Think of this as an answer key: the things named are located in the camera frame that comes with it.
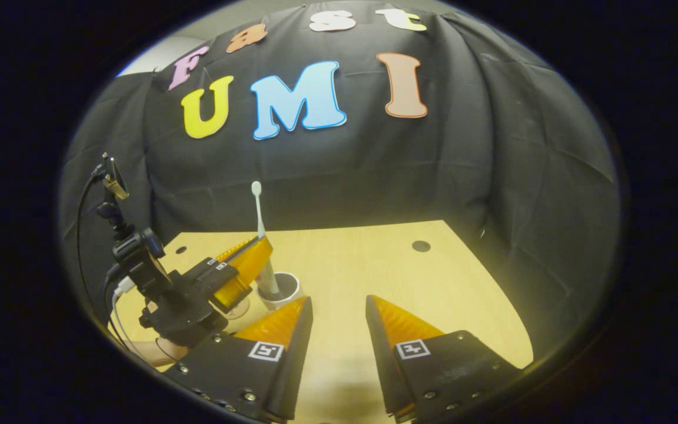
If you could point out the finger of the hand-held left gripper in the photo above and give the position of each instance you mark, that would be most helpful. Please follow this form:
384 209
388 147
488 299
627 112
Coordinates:
230 253
245 277

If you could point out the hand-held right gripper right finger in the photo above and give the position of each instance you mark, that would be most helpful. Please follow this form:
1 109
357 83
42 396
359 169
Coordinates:
377 359

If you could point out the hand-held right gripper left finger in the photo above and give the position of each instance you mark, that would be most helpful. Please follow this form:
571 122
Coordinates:
295 359

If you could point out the white toothbrush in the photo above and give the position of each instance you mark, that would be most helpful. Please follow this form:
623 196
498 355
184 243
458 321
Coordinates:
259 218

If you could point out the wooden desktop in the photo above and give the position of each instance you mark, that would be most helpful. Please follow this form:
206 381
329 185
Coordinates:
345 265

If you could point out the black backdrop cloth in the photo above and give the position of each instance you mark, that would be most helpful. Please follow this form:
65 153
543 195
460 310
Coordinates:
374 171

